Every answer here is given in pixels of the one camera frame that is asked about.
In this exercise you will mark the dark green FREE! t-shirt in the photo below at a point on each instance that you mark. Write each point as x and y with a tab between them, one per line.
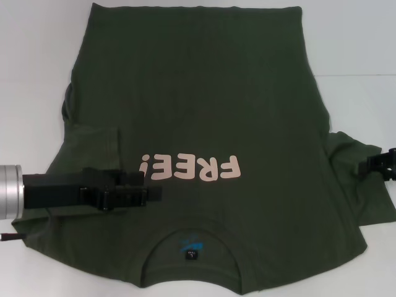
216	108

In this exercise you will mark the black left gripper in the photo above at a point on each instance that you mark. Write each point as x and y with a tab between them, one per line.
55	190

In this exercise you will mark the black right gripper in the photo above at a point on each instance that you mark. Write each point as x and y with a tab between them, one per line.
390	165

